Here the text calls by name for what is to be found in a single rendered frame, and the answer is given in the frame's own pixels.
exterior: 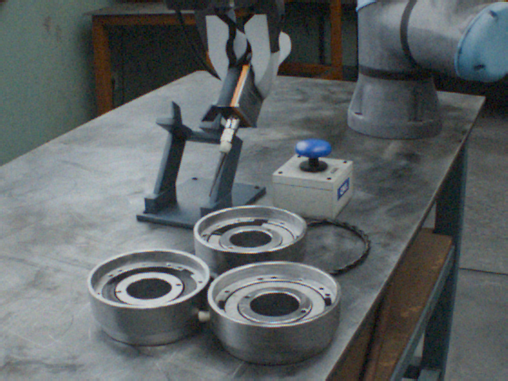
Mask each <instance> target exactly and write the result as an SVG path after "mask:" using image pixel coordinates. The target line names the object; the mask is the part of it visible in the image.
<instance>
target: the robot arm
mask: <svg viewBox="0 0 508 381"><path fill-rule="evenodd" d="M163 2H164V4H165V6H166V7H167V9H168V10H175V11H180V10H194V17H195V22H196V25H197V28H198V30H199V32H200V39H201V41H202V43H203V45H204V48H205V50H206V51H207V52H208V53H209V55H210V59H211V61H212V62H213V65H214V66H213V67H214V69H215V71H216V72H217V74H218V76H219V78H220V79H221V80H222V82H223V83H224V80H225V77H226V75H227V72H228V70H229V68H230V67H235V64H236V62H237V61H238V60H239V58H240V57H241V56H242V55H243V54H244V53H245V51H246V46H247V42H246V38H247V40H248V42H249V43H250V45H251V50H252V56H251V64H252V67H253V69H254V80H253V85H254V87H255V89H256V91H257V92H258V95H259V98H260V100H266V99H267V98H268V96H269V93H270V91H271V89H272V87H273V85H274V82H275V80H276V76H277V71H278V66H279V65H280V64H281V62H282V61H283V60H284V59H286V58H287V56H288V55H289V53H290V50H291V42H290V38H289V36H288V34H283V33H282V32H281V31H282V28H283V23H284V16H285V8H284V2H283V0H163ZM231 7H242V8H243V9H244V10H245V13H246V14H250V13H253V12H255V15H253V16H252V17H251V18H250V20H249V21H248V22H247V23H245V24H244V32H245V34H244V33H240V32H239V30H238V28H237V23H236V15H235V13H234V11H233V10H232V9H231ZM357 12H358V22H357V29H358V52H359V66H358V81H357V86H356V88H355V90H354V93H353V96H352V99H351V104H350V106H349V109H348V120H347V124H348V126H349V128H351V129H352V130H354V131H355V132H359V133H362V134H365V135H369V136H373V137H374V138H378V139H388V140H412V139H417V140H419V139H424V138H428V137H432V136H435V135H436V134H438V133H439V132H442V129H443V119H444V115H443V112H442V108H441V104H440V101H439V98H438V95H437V92H436V90H435V86H434V82H433V72H434V70H435V71H438V72H440V73H448V74H451V75H456V76H460V77H461V78H463V79H465V80H468V81H474V80H476V81H481V82H486V83H491V82H495V81H496V80H497V81H498V80H500V79H501V78H503V76H505V75H506V74H507V73H508V0H357Z"/></svg>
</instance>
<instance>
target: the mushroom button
mask: <svg viewBox="0 0 508 381"><path fill-rule="evenodd" d="M331 152H332V147H331V145H330V144H329V143H328V142H325V141H321V140H306V141H305V140H303V141H301V142H298V143H297V145H296V154H297V155H298V156H301V157H304V158H308V165H309V166H318V165H319V158H322V157H326V156H328V155H329V154H330V153H331Z"/></svg>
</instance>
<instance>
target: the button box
mask: <svg viewBox="0 0 508 381"><path fill-rule="evenodd" d="M352 198H353V162H352V161H341V160H332V159H324V158H319V165H318V166H309V165H308V158H304V157H301V156H298V155H296V156H295V157H293V158H292V159H291V160H290V161H289V162H287V163H286V164H285V165H284V166H283V167H281V168H280V169H279V170H278V171H275V172H274V173H273V174H272V202H273V207H280V208H283V209H286V210H291V211H293V212H296V213H297V214H298V215H299V216H303V217H310V218H316V219H329V220H332V219H334V218H335V217H336V216H337V215H338V214H339V212H340V211H342V209H344V208H345V206H346V205H347V204H348V203H349V201H350V200H351V199H352Z"/></svg>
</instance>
